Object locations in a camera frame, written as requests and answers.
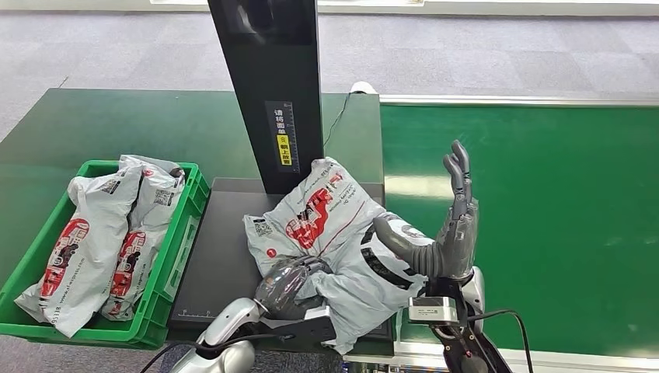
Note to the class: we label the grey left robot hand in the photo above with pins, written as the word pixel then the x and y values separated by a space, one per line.
pixel 280 288

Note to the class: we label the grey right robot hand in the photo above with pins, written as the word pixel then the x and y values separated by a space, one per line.
pixel 455 247

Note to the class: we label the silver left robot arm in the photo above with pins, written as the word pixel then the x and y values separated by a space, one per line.
pixel 226 324

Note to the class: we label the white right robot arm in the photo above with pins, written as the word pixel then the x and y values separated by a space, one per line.
pixel 473 345

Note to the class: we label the black weighing platform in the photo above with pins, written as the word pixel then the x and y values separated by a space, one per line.
pixel 221 247

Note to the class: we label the green plastic basket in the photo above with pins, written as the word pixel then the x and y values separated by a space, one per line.
pixel 177 242

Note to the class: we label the narrow grey courier package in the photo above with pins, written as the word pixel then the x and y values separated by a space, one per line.
pixel 152 211

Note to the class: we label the large grey courier package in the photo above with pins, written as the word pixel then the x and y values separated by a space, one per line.
pixel 87 242

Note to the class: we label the green conveyor belt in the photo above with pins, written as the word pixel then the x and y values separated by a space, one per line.
pixel 566 231

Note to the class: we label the small white object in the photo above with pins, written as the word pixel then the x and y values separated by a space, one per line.
pixel 363 86

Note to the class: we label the black scanner column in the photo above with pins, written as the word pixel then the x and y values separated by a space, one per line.
pixel 273 77

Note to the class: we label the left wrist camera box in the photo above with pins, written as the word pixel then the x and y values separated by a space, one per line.
pixel 309 329

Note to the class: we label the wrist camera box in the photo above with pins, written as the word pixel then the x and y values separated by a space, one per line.
pixel 309 329
pixel 432 310

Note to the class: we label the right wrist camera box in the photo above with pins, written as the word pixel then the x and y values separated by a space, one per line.
pixel 432 310

